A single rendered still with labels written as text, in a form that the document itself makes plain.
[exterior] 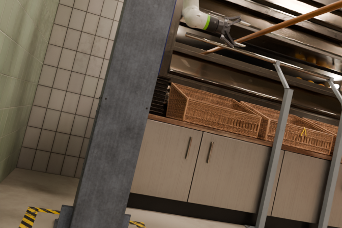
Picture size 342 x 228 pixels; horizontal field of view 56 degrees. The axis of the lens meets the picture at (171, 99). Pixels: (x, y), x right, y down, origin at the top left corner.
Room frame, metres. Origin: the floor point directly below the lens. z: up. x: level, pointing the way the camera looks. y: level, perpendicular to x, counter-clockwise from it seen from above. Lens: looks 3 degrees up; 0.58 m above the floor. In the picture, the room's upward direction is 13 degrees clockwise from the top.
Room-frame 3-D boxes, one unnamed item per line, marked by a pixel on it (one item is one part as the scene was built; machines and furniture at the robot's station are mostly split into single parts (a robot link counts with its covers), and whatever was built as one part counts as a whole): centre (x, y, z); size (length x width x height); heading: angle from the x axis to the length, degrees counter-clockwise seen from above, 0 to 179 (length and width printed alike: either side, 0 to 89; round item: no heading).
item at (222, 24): (1.92, -0.20, 1.19); 0.09 x 0.07 x 0.08; 104
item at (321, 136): (2.48, -0.88, 0.72); 0.56 x 0.49 x 0.28; 106
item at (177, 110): (2.33, -0.30, 0.72); 0.56 x 0.49 x 0.28; 106
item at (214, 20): (1.90, -0.13, 1.19); 0.12 x 0.06 x 0.09; 14
